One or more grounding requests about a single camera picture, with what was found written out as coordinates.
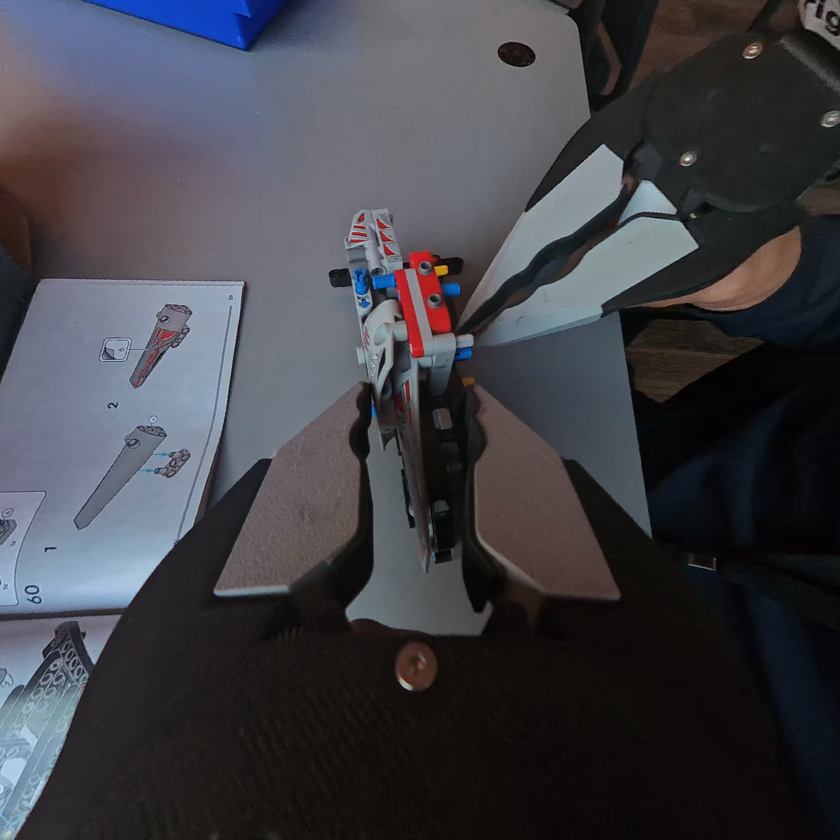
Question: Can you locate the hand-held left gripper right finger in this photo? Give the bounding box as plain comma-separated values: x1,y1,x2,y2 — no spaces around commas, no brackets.
461,385,622,613

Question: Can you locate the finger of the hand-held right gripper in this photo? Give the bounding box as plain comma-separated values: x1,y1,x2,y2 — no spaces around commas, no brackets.
462,181,701,349
457,144,627,331

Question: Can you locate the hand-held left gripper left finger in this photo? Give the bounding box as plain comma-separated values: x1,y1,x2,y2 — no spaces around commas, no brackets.
213,382,376,614

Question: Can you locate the lego truck model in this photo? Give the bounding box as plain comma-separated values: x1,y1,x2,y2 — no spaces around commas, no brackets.
328,209,475,573

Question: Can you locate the person's right forearm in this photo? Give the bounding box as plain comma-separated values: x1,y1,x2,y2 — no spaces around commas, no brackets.
689,217,840,352

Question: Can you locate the lego instruction booklet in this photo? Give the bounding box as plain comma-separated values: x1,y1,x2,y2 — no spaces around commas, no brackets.
0,279,245,840

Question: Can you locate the person's right hand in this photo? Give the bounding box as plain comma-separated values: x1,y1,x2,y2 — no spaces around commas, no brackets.
681,220,808,312

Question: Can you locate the person's dark clothing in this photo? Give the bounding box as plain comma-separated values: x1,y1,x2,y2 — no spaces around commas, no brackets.
630,341,840,840

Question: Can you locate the blue plastic bin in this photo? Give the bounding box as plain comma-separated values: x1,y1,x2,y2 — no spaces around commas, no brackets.
82,0,280,51

